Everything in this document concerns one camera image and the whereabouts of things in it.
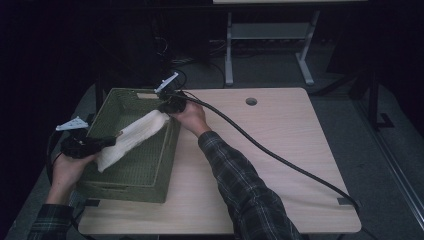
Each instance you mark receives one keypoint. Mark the grey tape piece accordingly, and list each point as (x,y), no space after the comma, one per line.
(345,201)

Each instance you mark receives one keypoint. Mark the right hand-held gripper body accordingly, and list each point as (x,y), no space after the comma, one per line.
(175,101)

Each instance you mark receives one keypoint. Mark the white metal stand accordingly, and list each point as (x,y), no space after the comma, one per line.
(270,30)

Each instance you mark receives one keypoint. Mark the person's right hand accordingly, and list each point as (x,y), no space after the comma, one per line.
(191,118)

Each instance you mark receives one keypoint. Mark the black tape piece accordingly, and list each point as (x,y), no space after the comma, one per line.
(91,202)

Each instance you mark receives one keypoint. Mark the green woven basket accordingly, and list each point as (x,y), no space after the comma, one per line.
(143,160)

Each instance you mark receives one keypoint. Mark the person's left hand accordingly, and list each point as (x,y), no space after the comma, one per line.
(68,173)

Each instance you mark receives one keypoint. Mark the metal floor rail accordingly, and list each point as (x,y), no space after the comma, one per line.
(393,163)

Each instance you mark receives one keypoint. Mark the white towel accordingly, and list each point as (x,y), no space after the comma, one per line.
(133,136)

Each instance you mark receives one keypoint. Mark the black metal stand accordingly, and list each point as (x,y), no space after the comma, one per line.
(373,100)

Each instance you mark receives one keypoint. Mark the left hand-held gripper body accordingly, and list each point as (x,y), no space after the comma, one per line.
(78,146)

